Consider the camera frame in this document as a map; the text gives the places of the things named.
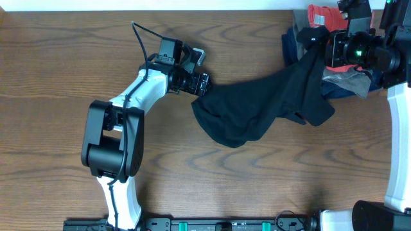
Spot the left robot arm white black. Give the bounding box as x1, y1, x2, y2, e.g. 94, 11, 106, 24
81, 62, 211, 230

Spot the red printed t-shirt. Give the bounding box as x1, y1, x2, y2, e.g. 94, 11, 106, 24
308, 4, 375, 72

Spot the black t-shirt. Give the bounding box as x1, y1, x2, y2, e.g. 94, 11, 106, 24
191, 26, 335, 148

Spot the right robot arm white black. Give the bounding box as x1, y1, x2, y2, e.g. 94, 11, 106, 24
304, 0, 410, 231

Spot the grey t-shirt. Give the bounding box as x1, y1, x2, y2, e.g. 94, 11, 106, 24
292, 10, 371, 99

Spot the navy blue garment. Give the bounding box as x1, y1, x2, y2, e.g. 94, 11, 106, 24
281, 28, 382, 93

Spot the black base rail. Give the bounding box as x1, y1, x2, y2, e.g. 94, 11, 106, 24
62, 217, 320, 231

